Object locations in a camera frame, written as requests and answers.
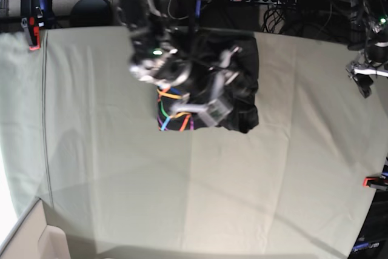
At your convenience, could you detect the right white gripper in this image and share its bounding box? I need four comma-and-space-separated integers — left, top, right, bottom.
170, 45, 242, 127

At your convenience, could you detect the black t-shirt with colourful print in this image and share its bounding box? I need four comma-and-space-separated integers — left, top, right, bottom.
157, 30, 259, 133

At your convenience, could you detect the red black clamp centre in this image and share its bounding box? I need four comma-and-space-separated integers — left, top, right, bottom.
192, 0, 202, 29

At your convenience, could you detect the red black clamp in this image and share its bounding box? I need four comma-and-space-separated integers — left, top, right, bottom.
192, 0, 202, 29
363, 164, 387, 192
21, 0, 55, 50

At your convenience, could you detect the red black clamp left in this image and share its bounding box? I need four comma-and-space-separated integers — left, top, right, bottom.
21, 0, 55, 50

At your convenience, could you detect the black round stool base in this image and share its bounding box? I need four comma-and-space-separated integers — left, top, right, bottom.
69, 0, 113, 27

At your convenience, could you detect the red black clamp right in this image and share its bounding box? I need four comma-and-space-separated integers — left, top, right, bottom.
363, 164, 387, 192

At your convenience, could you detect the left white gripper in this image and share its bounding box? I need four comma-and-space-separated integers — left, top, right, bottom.
346, 52, 387, 98

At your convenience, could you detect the light green table cloth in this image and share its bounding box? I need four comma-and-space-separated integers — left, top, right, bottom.
1, 27, 387, 258

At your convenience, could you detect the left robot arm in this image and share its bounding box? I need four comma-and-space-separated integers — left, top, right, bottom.
346, 0, 387, 98

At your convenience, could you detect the beige cardboard box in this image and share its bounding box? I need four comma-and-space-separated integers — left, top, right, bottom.
1, 198, 71, 259

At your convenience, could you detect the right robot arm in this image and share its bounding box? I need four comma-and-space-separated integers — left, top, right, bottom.
119, 0, 241, 127

